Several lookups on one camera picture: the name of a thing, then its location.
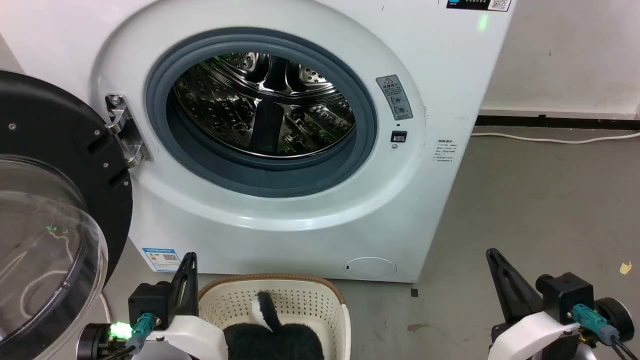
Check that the blue energy label sticker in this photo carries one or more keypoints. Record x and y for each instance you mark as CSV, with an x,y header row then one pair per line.
x,y
161,259

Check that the small printed text label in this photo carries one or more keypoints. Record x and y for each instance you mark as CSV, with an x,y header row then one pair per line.
x,y
444,151

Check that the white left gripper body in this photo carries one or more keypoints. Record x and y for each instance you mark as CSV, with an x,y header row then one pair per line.
x,y
195,340

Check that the yellow paper scrap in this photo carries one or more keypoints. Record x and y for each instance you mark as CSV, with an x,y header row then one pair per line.
x,y
625,268

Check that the black QR code sticker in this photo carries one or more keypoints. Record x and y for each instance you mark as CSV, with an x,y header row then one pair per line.
x,y
475,4

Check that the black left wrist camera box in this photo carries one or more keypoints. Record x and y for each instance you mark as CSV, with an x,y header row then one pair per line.
x,y
147,302

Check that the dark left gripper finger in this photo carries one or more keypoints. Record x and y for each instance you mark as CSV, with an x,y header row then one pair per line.
x,y
176,295
192,290

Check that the black baseboard strip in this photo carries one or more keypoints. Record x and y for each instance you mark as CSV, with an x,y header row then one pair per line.
x,y
550,122

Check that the black and white garment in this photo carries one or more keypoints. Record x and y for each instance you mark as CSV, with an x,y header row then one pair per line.
x,y
275,342

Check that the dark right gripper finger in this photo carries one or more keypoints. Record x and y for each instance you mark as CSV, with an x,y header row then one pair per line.
x,y
525,292
500,290

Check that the round white filter cover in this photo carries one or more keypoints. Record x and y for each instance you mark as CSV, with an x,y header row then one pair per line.
x,y
371,268

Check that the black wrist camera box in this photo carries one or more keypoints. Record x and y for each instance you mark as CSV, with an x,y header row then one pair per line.
x,y
567,295
147,302

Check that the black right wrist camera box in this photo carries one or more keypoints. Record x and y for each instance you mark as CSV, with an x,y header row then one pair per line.
x,y
567,295

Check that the white front-load washing machine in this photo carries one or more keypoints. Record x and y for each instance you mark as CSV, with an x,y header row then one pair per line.
x,y
400,200

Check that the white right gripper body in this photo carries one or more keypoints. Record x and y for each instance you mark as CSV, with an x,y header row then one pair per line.
x,y
530,335

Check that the grey warning label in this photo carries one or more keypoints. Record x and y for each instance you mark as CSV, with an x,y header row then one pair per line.
x,y
395,97

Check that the chrome door hinge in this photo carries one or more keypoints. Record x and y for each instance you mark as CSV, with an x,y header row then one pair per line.
x,y
125,135

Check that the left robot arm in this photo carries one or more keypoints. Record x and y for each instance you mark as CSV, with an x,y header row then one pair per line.
x,y
95,342

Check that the white laundry basket brown rim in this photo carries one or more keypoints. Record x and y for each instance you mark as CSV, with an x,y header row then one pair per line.
x,y
300,305

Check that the black door latch socket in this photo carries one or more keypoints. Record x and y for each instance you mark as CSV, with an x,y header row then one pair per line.
x,y
399,136

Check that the stainless steel washer drum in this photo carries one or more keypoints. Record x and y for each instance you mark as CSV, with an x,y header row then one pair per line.
x,y
225,110

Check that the black washer door with glass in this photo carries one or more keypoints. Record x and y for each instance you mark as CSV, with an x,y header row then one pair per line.
x,y
50,115

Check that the grey rubber door gasket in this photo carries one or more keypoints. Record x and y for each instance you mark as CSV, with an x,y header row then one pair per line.
x,y
200,172

